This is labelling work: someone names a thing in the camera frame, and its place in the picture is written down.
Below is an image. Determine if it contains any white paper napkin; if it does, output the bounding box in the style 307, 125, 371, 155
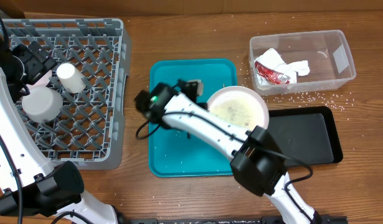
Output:
253, 48, 310, 86

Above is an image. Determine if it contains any white round plate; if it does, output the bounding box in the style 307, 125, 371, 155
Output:
207, 86, 270, 130

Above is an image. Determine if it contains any teal plastic tray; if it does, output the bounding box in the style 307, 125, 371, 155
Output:
148, 58, 237, 177

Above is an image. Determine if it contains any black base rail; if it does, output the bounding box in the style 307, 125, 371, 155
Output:
71, 216, 348, 224

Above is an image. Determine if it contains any red snack wrapper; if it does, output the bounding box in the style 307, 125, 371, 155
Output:
255, 61, 290, 85

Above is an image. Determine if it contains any cream plastic cup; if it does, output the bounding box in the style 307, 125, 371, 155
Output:
56, 63, 86, 93

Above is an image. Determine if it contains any pink plastic bowl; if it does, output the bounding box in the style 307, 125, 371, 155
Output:
27, 70, 52, 89

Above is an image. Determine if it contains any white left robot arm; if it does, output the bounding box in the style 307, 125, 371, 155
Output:
0, 30, 126, 223

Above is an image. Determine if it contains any grey dishwasher rack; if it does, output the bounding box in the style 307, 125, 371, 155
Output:
0, 18, 131, 170

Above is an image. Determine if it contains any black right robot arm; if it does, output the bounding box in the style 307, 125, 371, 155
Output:
135, 80, 323, 224

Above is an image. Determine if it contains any clear plastic bin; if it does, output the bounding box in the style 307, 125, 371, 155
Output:
249, 30, 356, 96

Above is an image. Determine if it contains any black tray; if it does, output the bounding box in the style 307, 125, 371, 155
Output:
268, 106, 343, 165

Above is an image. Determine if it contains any grey small bowl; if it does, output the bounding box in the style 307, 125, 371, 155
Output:
21, 86, 63, 123

